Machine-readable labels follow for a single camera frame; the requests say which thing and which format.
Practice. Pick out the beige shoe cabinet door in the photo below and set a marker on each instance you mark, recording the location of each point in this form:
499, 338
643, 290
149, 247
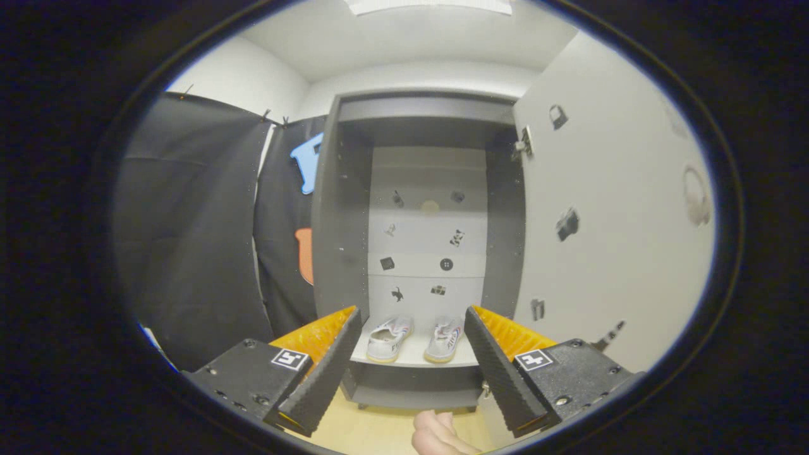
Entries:
619, 265

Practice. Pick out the large ceiling light panel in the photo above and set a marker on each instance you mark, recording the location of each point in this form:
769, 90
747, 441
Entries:
430, 5

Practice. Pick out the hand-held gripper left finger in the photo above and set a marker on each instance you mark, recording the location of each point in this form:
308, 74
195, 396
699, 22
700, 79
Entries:
328, 379

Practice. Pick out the black backdrop cloth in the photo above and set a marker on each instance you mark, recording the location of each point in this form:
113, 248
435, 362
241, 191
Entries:
189, 240

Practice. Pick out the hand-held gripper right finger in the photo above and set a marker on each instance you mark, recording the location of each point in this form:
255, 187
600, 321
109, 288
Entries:
499, 379

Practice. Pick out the white shoe with striped side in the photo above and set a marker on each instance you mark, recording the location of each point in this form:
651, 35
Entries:
387, 341
444, 341

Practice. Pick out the grey shoe cabinet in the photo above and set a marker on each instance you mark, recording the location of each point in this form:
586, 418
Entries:
341, 221

